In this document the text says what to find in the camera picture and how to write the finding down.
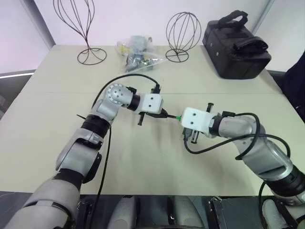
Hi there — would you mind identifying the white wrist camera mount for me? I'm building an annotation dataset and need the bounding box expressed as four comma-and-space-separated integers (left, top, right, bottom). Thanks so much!
180, 107, 215, 133
142, 94, 165, 114

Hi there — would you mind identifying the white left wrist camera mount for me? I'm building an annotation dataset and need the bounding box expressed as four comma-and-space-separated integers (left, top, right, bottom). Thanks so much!
142, 94, 165, 114

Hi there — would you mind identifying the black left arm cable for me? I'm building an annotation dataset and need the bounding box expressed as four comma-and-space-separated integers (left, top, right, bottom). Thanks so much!
91, 73, 161, 229

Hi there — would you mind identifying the clear plastic bag of parts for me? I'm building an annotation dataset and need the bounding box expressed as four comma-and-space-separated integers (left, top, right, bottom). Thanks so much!
114, 35, 167, 73

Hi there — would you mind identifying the black carrying case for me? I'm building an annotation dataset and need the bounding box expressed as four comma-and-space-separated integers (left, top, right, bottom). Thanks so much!
202, 13, 273, 80

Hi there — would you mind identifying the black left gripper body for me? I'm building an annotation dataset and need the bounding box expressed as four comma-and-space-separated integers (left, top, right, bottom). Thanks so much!
137, 109, 168, 126

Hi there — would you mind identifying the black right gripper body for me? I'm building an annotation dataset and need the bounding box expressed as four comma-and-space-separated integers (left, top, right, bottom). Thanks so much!
182, 127, 200, 144

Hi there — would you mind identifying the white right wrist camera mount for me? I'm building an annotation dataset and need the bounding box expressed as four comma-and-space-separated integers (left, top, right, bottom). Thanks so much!
180, 107, 215, 133

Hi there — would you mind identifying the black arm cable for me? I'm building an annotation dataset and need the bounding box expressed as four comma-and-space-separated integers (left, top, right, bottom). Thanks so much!
91, 73, 161, 229
184, 111, 292, 229

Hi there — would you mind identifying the person in dark clothing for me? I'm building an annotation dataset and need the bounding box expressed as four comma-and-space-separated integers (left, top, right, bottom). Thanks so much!
284, 49, 305, 115

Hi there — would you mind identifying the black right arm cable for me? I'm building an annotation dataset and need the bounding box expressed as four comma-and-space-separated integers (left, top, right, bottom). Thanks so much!
184, 111, 292, 229

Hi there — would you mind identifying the short black wire stand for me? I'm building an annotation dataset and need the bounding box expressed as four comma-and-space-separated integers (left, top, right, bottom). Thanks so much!
165, 12, 202, 63

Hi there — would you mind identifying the black folded strap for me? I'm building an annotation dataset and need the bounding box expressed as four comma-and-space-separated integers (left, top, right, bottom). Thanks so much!
234, 37, 269, 52

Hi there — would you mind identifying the grey rounded shell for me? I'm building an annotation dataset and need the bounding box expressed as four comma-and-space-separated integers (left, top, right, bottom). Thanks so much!
111, 197, 144, 229
171, 195, 206, 229
261, 199, 299, 229

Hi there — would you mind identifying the tall black wire stand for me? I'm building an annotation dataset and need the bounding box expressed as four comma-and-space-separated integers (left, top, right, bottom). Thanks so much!
52, 0, 107, 65

